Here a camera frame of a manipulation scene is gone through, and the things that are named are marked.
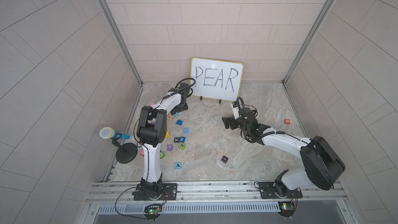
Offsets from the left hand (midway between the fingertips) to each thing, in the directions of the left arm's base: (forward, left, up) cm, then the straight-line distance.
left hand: (181, 107), depth 100 cm
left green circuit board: (-54, +6, +1) cm, 54 cm away
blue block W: (-21, -3, -1) cm, 22 cm away
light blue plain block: (-16, -4, -1) cm, 16 cm away
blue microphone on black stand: (-29, +25, 0) cm, 39 cm away
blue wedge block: (-10, 0, -3) cm, 10 cm away
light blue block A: (-36, -2, 0) cm, 36 cm away
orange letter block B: (-9, -67, 0) cm, 68 cm away
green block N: (-25, -3, -1) cm, 26 cm away
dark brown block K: (-22, 0, -1) cm, 22 cm away
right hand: (-10, -29, +7) cm, 32 cm away
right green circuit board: (-53, -53, -2) cm, 75 cm away
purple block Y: (-26, +3, -1) cm, 26 cm away
